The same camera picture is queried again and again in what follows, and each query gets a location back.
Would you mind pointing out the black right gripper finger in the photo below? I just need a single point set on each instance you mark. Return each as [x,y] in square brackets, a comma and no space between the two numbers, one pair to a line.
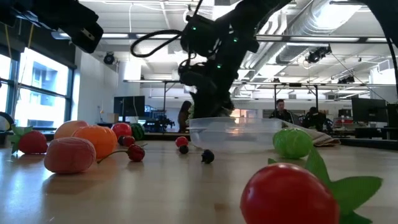
[224,104]
[202,104]

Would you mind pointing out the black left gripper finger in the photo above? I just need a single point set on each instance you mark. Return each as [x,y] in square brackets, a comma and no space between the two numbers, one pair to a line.
[82,31]

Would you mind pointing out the clear plastic tupperware container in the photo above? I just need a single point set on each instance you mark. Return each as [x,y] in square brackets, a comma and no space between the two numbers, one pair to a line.
[236,137]

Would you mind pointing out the red cherry tomato green stem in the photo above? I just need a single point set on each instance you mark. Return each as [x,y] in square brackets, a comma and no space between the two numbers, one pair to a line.
[181,141]

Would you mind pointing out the dark blueberry toy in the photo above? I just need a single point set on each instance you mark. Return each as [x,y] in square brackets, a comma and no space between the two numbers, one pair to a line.
[183,149]
[207,156]

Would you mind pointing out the small striped watermelon toy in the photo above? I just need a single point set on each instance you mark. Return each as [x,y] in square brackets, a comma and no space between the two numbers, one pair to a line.
[138,130]

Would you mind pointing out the green apple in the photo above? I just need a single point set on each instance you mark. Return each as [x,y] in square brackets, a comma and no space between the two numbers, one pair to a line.
[292,143]

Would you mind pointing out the dark red cherry with stem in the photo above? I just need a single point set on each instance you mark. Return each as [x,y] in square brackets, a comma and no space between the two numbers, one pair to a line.
[136,153]

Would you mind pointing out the blackberry toy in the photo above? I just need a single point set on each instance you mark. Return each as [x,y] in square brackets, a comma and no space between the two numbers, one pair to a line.
[120,140]

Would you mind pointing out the smooth orange-pink peach toy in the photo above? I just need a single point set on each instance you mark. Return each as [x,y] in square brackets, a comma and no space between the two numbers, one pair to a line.
[66,128]

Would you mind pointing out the orange tangerine toy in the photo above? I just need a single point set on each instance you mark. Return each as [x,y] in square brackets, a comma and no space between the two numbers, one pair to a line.
[99,140]

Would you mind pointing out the glossy red fruit green leaves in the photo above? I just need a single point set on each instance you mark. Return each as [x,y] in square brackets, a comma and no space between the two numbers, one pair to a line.
[289,196]

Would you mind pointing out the red strawberry green leaves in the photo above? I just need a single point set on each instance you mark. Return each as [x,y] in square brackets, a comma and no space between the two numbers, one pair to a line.
[32,142]

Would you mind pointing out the pink fuzzy peach toy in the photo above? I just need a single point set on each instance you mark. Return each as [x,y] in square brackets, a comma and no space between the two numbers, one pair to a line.
[70,155]

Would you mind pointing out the person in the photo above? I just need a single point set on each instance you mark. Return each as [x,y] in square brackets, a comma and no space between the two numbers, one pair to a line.
[281,113]
[314,119]
[184,116]

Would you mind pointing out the round black ceiling spotlight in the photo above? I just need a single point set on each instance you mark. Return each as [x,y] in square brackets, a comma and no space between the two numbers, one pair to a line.
[109,58]

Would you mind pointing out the large glass window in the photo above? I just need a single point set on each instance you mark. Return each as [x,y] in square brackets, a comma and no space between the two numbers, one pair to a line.
[43,87]

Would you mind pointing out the black computer monitor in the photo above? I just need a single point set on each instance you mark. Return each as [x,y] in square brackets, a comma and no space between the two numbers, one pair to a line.
[369,109]
[393,115]
[129,105]

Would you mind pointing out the small cardboard box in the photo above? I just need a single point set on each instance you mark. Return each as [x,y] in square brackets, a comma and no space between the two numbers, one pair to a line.
[112,117]

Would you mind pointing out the folded beige cloth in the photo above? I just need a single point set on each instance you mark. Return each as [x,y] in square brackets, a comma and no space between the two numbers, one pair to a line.
[323,140]

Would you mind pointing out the black curved hoop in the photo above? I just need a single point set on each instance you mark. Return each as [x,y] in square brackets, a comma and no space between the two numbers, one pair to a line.
[13,123]

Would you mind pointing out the overhead beam with light strips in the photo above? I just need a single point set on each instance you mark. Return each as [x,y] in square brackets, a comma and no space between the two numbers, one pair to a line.
[362,40]

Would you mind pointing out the black metal stand frame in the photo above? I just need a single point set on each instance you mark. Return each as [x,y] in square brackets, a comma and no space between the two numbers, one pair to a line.
[164,102]
[275,99]

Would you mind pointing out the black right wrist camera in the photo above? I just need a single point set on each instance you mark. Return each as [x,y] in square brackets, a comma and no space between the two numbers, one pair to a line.
[202,35]

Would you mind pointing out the black long table edge rail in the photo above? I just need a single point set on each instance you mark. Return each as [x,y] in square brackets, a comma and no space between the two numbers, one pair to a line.
[161,136]

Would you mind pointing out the black camera on rail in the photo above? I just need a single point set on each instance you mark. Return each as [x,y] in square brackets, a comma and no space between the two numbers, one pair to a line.
[346,80]
[317,55]

